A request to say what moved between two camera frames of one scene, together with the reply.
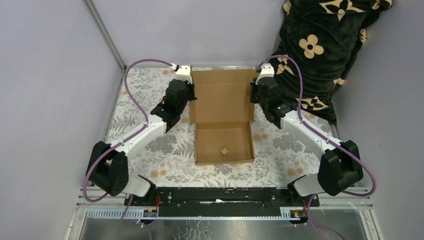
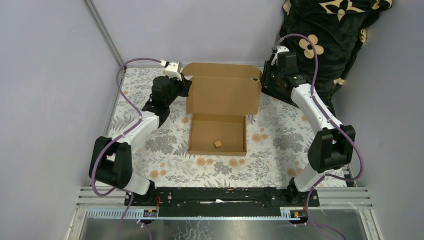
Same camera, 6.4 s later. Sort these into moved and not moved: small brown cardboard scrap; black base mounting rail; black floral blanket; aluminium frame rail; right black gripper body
Moved: small brown cardboard scrap; right black gripper body
Not moved: aluminium frame rail; black base mounting rail; black floral blanket
